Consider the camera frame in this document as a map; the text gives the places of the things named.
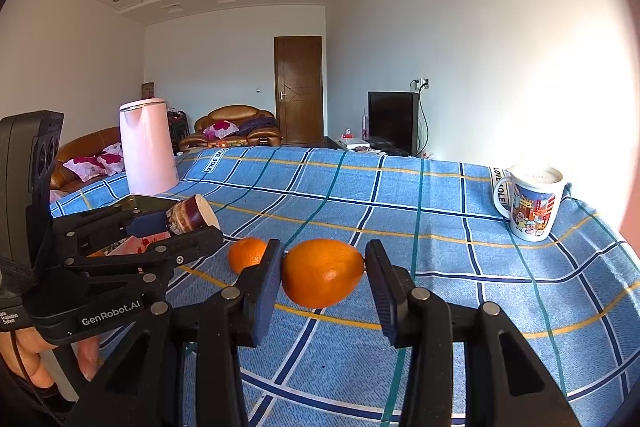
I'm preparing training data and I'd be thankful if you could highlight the brown leather sofa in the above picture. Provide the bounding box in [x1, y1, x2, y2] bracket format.
[50, 127, 126, 195]

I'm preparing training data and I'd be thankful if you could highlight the pink floral cushion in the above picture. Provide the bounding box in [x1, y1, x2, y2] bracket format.
[64, 155, 108, 182]
[97, 143, 125, 172]
[202, 120, 240, 140]

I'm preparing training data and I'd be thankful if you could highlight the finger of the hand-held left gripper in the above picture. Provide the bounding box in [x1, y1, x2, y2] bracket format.
[62, 227, 224, 303]
[52, 205, 173, 258]

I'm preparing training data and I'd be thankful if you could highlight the black folded rack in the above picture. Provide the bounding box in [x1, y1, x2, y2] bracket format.
[167, 108, 189, 152]

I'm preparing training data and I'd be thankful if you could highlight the blue plaid tablecloth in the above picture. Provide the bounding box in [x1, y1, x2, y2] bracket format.
[50, 146, 640, 427]

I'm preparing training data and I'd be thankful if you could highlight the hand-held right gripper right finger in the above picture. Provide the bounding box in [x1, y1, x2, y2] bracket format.
[365, 239, 583, 427]

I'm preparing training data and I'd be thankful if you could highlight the orange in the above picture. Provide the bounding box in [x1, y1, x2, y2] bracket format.
[281, 238, 366, 309]
[228, 237, 268, 275]

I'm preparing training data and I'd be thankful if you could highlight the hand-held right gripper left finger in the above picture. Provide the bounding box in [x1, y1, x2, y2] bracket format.
[65, 238, 286, 427]

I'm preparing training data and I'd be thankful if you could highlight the black television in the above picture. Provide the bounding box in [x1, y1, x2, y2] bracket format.
[368, 91, 420, 156]

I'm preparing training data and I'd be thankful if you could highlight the white cartoon print mug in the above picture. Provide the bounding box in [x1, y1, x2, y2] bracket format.
[493, 163, 571, 243]

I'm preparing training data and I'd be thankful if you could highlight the person's left forearm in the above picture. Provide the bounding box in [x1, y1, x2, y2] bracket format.
[0, 364, 68, 427]

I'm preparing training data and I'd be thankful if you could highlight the brown leather armchair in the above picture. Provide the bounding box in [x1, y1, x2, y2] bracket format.
[179, 105, 283, 152]

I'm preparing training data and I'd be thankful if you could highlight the purple blanket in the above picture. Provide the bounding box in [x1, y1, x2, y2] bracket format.
[239, 116, 277, 135]

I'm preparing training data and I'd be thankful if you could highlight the low television stand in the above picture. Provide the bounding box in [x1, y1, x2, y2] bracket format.
[325, 136, 411, 156]

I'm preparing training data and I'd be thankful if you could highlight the pink electric kettle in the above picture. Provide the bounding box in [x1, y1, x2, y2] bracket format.
[118, 98, 180, 196]

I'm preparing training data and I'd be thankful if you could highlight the black power cable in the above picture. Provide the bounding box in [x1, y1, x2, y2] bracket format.
[417, 89, 432, 158]

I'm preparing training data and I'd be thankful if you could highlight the dark brown room door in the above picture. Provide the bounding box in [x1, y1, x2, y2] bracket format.
[273, 36, 323, 146]

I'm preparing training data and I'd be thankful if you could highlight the person's left hand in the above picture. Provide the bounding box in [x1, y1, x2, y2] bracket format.
[0, 327, 102, 389]

